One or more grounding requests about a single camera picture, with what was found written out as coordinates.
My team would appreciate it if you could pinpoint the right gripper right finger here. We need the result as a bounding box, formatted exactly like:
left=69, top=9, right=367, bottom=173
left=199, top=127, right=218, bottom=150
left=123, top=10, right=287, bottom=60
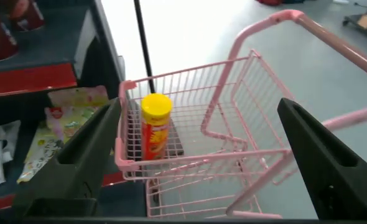
left=277, top=98, right=367, bottom=221

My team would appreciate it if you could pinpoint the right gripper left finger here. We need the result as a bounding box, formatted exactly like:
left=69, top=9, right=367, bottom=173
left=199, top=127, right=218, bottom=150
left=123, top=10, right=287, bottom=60
left=12, top=97, right=123, bottom=218

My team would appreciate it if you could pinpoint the pink shopping cart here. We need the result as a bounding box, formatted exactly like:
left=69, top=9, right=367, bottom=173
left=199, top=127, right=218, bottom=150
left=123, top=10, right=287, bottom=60
left=114, top=9, right=367, bottom=220

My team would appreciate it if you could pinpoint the black shop shelf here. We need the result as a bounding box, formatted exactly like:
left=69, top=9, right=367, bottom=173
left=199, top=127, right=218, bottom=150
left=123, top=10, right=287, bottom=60
left=0, top=0, right=147, bottom=220

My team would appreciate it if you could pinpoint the pastel floral snack pack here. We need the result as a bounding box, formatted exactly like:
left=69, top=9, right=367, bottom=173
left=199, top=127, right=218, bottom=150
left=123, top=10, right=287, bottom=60
left=16, top=123, right=67, bottom=184
left=47, top=85, right=109, bottom=108
left=44, top=106, right=100, bottom=144

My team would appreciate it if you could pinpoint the red chip can yellow lid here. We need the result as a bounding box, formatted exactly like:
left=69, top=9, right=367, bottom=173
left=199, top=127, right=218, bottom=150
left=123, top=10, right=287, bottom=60
left=141, top=93, right=174, bottom=161

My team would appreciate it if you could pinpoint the black pole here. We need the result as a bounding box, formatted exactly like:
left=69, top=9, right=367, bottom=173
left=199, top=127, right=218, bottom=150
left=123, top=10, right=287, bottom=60
left=133, top=0, right=157, bottom=94

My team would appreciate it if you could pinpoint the black flat trolley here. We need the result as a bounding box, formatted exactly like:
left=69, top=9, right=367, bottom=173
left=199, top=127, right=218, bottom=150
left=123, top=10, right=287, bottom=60
left=342, top=0, right=367, bottom=43

